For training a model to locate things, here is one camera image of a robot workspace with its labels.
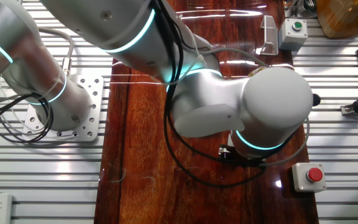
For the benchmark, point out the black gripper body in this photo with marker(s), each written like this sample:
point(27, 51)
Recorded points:
point(239, 159)

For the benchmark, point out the small black white soccer ball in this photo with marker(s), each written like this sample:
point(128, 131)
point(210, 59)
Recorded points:
point(223, 150)

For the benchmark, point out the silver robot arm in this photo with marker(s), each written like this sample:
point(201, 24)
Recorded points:
point(275, 102)

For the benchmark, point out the grey box with red button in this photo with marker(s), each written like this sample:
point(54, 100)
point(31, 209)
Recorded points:
point(306, 183)

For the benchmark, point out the black fuzzy microphone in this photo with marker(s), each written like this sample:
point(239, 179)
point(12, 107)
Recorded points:
point(316, 99)

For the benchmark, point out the grey box with green button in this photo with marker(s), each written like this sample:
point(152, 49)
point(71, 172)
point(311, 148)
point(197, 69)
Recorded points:
point(292, 34)

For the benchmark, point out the brown cardboard box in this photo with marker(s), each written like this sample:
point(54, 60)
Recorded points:
point(346, 15)

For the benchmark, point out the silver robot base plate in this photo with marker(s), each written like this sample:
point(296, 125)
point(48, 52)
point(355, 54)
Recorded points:
point(92, 93)

